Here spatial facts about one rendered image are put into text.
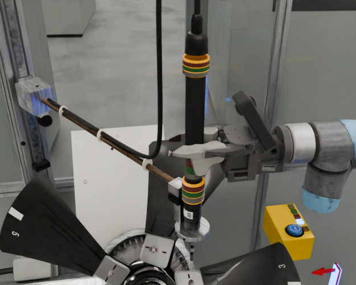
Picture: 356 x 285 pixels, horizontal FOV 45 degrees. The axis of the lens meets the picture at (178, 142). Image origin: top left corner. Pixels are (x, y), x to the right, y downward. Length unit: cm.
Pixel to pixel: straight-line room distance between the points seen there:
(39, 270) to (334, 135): 75
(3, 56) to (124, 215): 55
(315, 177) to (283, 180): 96
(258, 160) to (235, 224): 111
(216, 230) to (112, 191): 79
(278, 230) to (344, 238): 89
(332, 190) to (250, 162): 19
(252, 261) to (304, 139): 39
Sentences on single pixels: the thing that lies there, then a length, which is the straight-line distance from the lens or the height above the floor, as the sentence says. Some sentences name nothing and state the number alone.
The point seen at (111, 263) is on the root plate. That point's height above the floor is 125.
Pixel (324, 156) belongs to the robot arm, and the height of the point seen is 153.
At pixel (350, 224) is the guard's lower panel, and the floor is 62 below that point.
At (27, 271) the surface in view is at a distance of 115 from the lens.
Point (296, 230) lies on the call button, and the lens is 133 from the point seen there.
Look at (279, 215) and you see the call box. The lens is 138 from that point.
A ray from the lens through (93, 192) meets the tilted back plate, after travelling 121.
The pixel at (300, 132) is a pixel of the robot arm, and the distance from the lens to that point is 80.
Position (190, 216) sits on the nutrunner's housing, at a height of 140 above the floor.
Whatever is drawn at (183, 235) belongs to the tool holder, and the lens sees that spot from 86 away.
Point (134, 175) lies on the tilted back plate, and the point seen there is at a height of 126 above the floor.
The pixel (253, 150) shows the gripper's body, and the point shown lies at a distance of 77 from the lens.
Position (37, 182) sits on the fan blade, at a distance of 95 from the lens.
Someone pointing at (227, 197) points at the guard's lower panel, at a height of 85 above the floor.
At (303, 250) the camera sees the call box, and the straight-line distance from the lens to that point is 136.
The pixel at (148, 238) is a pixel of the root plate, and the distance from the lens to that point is 101.
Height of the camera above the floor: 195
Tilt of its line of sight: 31 degrees down
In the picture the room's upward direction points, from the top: straight up
